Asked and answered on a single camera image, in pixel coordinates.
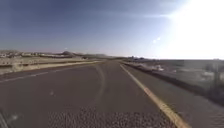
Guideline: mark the pale dirt verge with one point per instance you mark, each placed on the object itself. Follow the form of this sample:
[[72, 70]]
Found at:
[[30, 65]]

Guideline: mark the low concrete barrier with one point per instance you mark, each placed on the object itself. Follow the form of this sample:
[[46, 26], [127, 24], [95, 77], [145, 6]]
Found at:
[[173, 80]]

